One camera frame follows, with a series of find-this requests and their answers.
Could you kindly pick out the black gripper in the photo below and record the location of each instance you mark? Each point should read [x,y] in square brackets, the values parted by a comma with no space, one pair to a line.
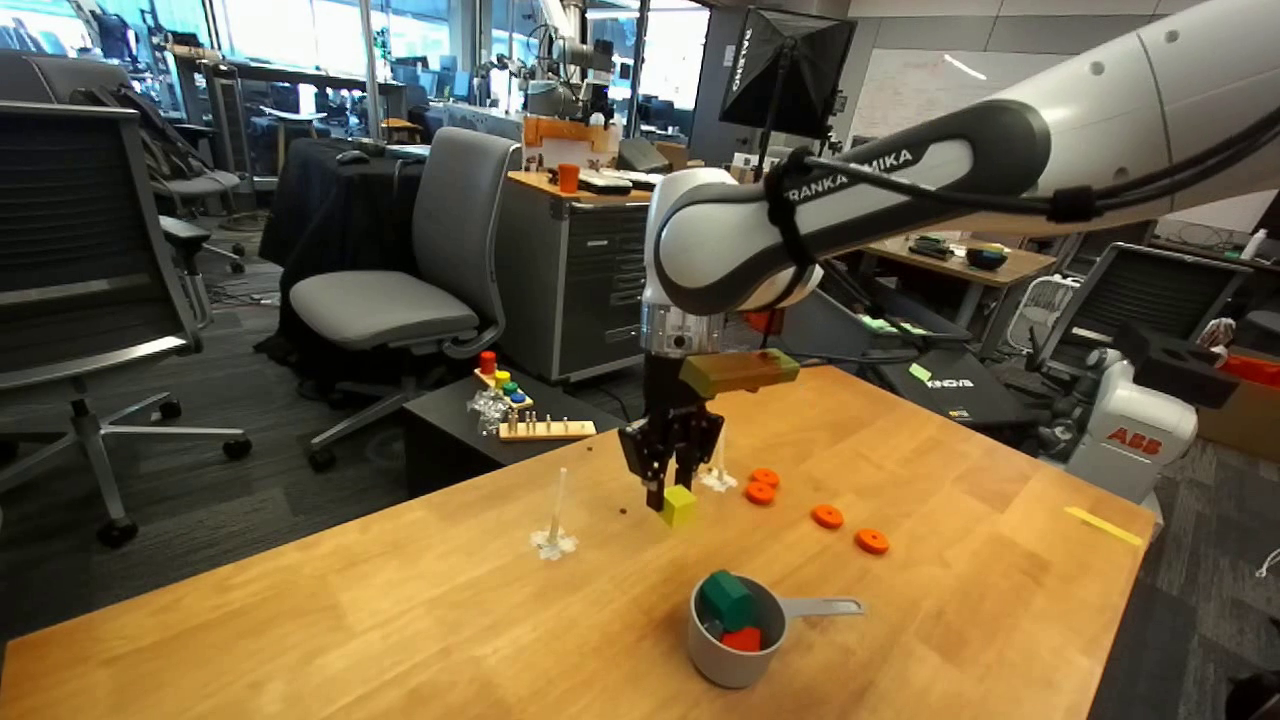
[672,434]

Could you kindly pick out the yellow block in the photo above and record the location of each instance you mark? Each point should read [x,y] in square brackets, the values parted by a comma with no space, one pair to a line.
[676,504]

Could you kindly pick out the green block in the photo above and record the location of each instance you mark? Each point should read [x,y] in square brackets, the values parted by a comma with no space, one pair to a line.
[724,603]

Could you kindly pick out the orange block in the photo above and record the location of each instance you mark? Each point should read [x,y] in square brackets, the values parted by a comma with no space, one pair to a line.
[747,639]

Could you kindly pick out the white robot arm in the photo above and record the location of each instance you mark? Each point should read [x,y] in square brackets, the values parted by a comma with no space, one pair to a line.
[1164,119]

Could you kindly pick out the white ABB robot base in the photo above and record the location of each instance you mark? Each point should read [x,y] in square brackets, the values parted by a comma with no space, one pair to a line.
[1132,434]

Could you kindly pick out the stacked orange rings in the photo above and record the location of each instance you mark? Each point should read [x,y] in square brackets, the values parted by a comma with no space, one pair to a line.
[762,486]

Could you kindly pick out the colorful toy block set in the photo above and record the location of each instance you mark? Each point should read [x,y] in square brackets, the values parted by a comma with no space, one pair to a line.
[510,414]

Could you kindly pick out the gray drawer cabinet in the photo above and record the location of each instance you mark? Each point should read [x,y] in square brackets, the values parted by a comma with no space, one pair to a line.
[569,275]

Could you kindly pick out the gray office chair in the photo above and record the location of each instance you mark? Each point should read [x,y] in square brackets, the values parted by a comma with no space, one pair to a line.
[446,305]

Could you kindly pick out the yellow tape strip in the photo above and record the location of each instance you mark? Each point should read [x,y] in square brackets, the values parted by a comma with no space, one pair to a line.
[1106,526]

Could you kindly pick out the black mesh office chair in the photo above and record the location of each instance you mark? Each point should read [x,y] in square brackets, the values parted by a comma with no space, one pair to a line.
[85,287]

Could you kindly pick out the tan wrist camera box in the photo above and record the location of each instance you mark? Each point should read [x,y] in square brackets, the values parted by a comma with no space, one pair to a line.
[739,368]

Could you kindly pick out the gray pot with handle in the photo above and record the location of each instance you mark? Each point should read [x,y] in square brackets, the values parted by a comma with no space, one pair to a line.
[773,616]

